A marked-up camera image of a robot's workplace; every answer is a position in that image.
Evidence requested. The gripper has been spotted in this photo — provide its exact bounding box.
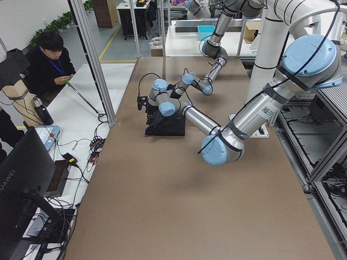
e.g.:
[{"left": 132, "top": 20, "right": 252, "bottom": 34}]
[
  {"left": 137, "top": 95, "right": 158, "bottom": 125},
  {"left": 167, "top": 85, "right": 182, "bottom": 99}
]

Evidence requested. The black printed t-shirt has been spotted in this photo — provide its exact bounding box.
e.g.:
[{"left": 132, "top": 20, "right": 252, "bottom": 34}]
[{"left": 145, "top": 111, "right": 185, "bottom": 137}]

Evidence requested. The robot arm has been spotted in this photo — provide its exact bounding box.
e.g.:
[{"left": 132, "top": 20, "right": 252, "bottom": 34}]
[
  {"left": 170, "top": 1, "right": 264, "bottom": 99},
  {"left": 137, "top": 34, "right": 342, "bottom": 166}
]

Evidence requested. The grey orange usb hub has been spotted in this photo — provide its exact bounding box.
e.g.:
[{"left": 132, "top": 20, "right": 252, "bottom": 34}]
[
  {"left": 88, "top": 154, "right": 99, "bottom": 164},
  {"left": 89, "top": 138, "right": 105, "bottom": 150}
]

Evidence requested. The blue plastic bin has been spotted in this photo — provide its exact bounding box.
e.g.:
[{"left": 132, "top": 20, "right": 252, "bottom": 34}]
[{"left": 197, "top": 25, "right": 215, "bottom": 41}]

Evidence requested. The reacher grabber tool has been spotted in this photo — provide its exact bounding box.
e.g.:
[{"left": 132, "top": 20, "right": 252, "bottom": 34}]
[{"left": 64, "top": 80, "right": 106, "bottom": 122}]

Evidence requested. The black yellow-labelled power adapter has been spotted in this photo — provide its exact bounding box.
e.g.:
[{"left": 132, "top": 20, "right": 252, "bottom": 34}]
[{"left": 62, "top": 153, "right": 78, "bottom": 167}]

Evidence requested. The cardboard box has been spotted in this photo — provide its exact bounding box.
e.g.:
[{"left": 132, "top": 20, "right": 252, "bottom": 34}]
[{"left": 243, "top": 21, "right": 261, "bottom": 43}]

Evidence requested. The teach pendant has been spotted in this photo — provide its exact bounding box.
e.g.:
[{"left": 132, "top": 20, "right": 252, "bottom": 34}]
[{"left": 35, "top": 125, "right": 60, "bottom": 151}]

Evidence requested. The black thermos bottle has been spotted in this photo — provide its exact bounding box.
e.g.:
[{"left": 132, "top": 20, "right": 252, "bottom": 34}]
[{"left": 33, "top": 97, "right": 54, "bottom": 125}]

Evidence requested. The seated person in black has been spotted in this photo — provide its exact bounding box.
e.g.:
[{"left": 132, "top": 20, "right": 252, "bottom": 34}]
[{"left": 24, "top": 31, "right": 75, "bottom": 106}]

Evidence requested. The black Huawei monitor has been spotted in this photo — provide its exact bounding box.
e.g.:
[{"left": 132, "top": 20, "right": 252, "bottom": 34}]
[{"left": 1, "top": 127, "right": 69, "bottom": 259}]

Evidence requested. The aluminium frame post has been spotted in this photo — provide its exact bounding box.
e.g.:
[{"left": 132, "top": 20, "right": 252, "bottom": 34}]
[{"left": 68, "top": 0, "right": 116, "bottom": 126}]

